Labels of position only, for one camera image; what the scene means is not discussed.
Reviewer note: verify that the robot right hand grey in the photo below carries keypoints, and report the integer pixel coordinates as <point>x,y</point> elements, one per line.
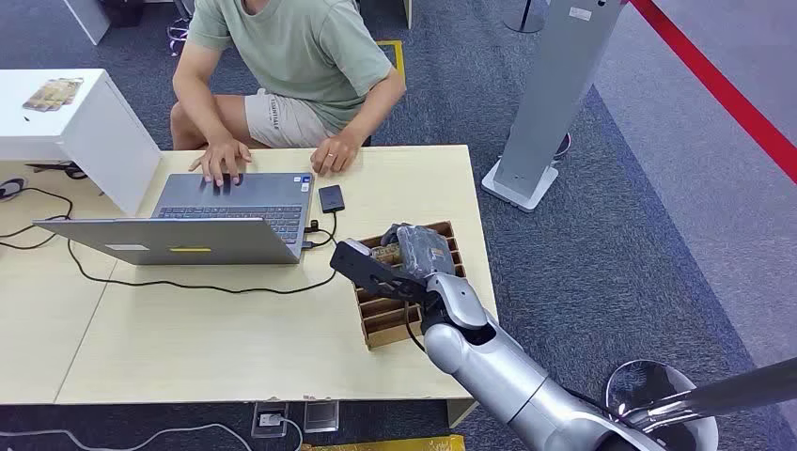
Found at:
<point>422,250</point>

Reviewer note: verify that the person's right hand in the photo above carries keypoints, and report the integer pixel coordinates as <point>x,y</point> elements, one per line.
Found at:
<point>221,159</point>

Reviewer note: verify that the person's left hand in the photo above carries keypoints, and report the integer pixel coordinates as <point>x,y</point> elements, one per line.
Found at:
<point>335,155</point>

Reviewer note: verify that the tan printed card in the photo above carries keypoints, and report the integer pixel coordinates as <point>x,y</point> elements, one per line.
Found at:
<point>386,254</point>

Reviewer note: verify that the person's right forearm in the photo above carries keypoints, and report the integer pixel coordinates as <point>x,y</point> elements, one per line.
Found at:
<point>199,106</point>

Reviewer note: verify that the robot right arm silver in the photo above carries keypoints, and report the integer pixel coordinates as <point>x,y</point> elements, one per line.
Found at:
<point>498,373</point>

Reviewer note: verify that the person's left forearm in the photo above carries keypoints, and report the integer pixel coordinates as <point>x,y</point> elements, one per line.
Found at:
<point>373,109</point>

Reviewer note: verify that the brown slotted card holder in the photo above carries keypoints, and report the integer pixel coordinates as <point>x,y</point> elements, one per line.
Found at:
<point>386,317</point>

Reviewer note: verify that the person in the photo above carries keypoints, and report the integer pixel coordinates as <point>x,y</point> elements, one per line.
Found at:
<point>299,56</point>

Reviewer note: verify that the black external drive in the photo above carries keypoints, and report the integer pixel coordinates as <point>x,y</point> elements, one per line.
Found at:
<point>331,199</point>

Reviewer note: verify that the grey laptop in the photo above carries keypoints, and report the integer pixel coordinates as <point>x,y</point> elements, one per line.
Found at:
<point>230,218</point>

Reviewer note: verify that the yellow floor tape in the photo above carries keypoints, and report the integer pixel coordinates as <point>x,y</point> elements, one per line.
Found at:
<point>398,59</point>

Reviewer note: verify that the white cabinet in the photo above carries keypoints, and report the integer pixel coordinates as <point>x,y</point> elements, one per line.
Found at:
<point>93,137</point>

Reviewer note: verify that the office chair base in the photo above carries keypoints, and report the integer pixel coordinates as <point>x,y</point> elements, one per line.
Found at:
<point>179,28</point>

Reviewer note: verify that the stack of tan cards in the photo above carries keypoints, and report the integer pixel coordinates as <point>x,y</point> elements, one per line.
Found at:
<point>53,94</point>

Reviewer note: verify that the light wooden table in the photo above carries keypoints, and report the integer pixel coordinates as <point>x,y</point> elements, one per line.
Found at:
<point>249,342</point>
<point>37,323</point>

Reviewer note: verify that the white furniture panel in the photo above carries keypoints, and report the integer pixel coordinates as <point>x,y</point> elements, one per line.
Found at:
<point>87,18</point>

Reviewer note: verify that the closed floor socket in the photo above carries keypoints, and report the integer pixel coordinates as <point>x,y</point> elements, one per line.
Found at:
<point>321,417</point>

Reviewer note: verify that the yellow patterned object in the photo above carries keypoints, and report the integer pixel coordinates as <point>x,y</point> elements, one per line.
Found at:
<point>398,444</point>

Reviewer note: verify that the grey kiosk stand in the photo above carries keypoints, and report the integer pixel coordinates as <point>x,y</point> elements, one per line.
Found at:
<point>554,93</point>

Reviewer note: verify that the black round device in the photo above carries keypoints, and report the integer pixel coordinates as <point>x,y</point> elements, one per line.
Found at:
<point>11,188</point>

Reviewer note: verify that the floor socket with plug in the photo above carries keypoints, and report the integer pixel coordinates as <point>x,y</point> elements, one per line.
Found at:
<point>269,420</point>

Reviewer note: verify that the dark round stanchion base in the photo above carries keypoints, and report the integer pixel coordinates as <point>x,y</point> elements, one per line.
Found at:
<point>523,23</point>

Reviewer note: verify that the chrome stanchion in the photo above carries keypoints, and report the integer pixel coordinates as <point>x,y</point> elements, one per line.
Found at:
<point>679,404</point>

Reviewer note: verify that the red barrier belt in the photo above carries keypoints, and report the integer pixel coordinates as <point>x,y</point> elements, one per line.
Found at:
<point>716,84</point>

